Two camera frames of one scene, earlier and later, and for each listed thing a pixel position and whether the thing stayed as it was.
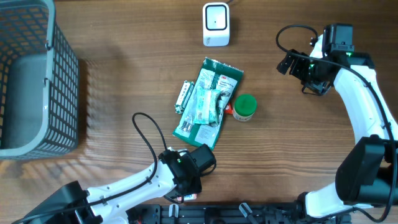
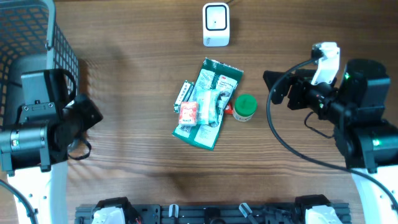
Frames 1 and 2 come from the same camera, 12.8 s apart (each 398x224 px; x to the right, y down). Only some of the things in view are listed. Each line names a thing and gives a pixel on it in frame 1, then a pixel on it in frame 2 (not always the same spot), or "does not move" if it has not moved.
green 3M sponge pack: (224, 78) does not move
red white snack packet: (188, 196) → (188, 112)
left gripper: (196, 188) → (95, 114)
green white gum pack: (184, 94) does not move
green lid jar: (244, 107) does not move
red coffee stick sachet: (228, 109) does not move
